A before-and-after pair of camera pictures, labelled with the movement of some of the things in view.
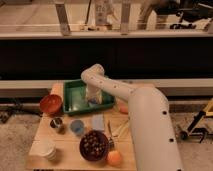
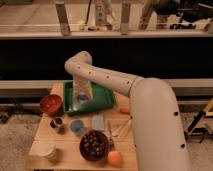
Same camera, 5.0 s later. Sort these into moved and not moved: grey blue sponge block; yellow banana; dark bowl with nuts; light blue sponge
Moved: light blue sponge
Not moved: yellow banana; grey blue sponge block; dark bowl with nuts
